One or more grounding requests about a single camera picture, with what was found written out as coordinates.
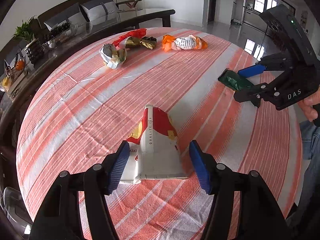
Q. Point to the orange striped tablecloth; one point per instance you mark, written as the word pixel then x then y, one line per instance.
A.
pixel 87 105

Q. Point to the orange and white snack wrapper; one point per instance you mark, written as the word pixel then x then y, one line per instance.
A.
pixel 185 43

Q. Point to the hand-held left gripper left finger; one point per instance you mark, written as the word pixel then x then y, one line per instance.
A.
pixel 120 165

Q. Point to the person's leg in jeans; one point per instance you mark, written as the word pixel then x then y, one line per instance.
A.
pixel 311 155

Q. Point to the gold foil wrapper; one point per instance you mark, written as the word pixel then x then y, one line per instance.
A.
pixel 147 42

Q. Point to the red plastic bag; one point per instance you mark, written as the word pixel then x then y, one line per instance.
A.
pixel 135 33

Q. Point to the crumpled white paper wrapper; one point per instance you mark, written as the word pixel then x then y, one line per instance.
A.
pixel 107 52

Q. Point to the dark wooden sofa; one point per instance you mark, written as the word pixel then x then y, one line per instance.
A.
pixel 62 7

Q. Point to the glass window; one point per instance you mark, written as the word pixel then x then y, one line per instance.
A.
pixel 263 1

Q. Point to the clear plastic chair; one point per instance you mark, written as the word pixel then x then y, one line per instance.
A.
pixel 13 212

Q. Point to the person's right hand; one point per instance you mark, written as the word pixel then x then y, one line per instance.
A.
pixel 309 107

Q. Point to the red white snack bag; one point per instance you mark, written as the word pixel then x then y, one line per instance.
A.
pixel 157 135

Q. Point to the dark door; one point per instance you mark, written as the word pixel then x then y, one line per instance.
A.
pixel 213 0

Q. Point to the glass fruit bowl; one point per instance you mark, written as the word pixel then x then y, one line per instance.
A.
pixel 58 36

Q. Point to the dark wooden coffee table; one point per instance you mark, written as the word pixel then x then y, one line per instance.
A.
pixel 37 72

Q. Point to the green foil wrapper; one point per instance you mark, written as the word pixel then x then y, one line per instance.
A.
pixel 232 81

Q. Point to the potted green plant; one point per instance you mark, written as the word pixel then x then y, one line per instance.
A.
pixel 31 45

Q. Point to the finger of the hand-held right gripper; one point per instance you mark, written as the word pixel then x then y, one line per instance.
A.
pixel 251 71
pixel 255 92

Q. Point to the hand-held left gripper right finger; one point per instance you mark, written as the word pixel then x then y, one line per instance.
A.
pixel 200 165

